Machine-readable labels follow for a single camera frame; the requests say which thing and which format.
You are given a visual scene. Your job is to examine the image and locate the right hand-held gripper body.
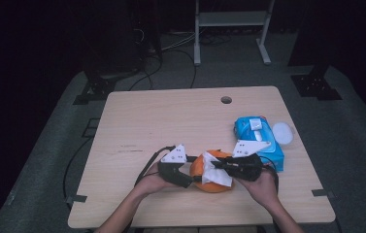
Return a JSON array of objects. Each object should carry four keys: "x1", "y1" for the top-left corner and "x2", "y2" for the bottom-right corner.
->
[{"x1": 226, "y1": 139, "x2": 273, "y2": 183}]

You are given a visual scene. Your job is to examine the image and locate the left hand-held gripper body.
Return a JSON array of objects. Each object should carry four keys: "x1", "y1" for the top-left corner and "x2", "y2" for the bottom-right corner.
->
[{"x1": 156, "y1": 144, "x2": 193, "y2": 189}]

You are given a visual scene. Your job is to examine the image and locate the orange plush toy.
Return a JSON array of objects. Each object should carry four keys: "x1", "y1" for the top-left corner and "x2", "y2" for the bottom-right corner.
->
[{"x1": 188, "y1": 149, "x2": 236, "y2": 194}]

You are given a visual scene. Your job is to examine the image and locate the white wet wipe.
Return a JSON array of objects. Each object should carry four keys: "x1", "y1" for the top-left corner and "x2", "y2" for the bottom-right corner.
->
[{"x1": 201, "y1": 150, "x2": 234, "y2": 188}]

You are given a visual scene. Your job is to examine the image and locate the blue wet wipe pack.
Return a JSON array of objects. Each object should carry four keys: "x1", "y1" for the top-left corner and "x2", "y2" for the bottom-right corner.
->
[{"x1": 233, "y1": 116, "x2": 295, "y2": 173}]

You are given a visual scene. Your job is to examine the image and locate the person's left hand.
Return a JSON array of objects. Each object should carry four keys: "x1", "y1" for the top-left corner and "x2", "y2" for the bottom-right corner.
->
[{"x1": 134, "y1": 162, "x2": 176, "y2": 199}]

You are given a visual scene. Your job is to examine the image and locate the person's right hand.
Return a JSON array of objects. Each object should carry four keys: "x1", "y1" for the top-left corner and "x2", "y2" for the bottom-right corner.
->
[{"x1": 234, "y1": 170, "x2": 281, "y2": 209}]

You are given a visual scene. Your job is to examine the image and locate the black tape floor outline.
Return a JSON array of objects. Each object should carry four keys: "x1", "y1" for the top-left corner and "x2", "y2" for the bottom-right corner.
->
[{"x1": 81, "y1": 117, "x2": 102, "y2": 139}]

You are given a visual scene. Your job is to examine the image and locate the black tape strip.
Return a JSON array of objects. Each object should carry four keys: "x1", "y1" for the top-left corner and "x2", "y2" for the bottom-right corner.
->
[
  {"x1": 65, "y1": 194, "x2": 88, "y2": 205},
  {"x1": 311, "y1": 188, "x2": 336, "y2": 199}
]

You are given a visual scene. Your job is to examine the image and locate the black stand base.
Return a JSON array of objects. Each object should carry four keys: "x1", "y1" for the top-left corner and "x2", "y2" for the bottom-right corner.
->
[
  {"x1": 290, "y1": 63, "x2": 344, "y2": 101},
  {"x1": 73, "y1": 69, "x2": 146, "y2": 106}
]

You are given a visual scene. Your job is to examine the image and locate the white metal stand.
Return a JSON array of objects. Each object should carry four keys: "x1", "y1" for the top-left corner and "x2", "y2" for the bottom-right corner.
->
[{"x1": 193, "y1": 0, "x2": 276, "y2": 67}]

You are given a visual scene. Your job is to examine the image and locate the left hand-held gripper cable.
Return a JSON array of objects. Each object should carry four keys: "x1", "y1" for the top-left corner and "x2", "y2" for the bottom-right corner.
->
[{"x1": 133, "y1": 145, "x2": 176, "y2": 187}]

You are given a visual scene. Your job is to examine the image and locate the hand-held gripper cable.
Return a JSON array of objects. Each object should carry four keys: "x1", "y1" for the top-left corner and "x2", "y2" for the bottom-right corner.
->
[
  {"x1": 259, "y1": 155, "x2": 281, "y2": 195},
  {"x1": 133, "y1": 145, "x2": 176, "y2": 187}
]

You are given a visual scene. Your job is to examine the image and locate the right hand-held gripper cable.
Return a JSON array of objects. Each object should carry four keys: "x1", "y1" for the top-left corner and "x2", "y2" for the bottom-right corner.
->
[{"x1": 259, "y1": 155, "x2": 281, "y2": 195}]

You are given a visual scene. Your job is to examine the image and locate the thin black floor cable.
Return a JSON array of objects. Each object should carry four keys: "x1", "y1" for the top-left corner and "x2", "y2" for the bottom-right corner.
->
[{"x1": 61, "y1": 137, "x2": 94, "y2": 208}]

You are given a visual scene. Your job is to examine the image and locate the coiled black cable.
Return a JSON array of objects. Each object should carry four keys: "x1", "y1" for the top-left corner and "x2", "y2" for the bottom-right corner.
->
[{"x1": 199, "y1": 31, "x2": 233, "y2": 47}]

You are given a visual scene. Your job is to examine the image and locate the white floor cables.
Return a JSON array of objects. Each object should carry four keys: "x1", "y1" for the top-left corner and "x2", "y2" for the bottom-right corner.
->
[{"x1": 161, "y1": 31, "x2": 198, "y2": 52}]

